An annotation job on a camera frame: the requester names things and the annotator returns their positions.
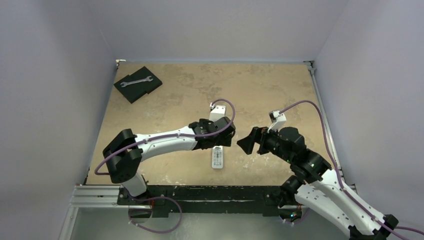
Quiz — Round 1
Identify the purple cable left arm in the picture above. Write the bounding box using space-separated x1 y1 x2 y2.
94 98 237 176

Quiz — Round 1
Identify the white remote control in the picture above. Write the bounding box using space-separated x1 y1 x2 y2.
211 146 224 170

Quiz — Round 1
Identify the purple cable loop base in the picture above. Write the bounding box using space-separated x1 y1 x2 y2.
127 194 183 234

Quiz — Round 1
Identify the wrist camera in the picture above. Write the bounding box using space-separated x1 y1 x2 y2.
208 103 226 122
267 110 287 133

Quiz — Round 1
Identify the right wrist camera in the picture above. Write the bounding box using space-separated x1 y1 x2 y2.
267 110 287 133

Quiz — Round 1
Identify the silver open-end wrench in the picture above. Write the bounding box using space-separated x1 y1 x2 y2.
120 76 154 88

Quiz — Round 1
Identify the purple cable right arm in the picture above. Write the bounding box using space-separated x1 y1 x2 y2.
278 99 424 240

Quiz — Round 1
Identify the black foam pad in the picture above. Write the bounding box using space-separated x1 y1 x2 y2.
114 66 163 104

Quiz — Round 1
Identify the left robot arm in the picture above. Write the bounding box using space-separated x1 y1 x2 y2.
102 116 236 205

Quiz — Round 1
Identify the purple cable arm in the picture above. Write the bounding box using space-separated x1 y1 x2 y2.
94 98 237 176
278 99 424 240

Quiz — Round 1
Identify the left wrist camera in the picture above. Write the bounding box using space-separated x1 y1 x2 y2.
208 103 226 122

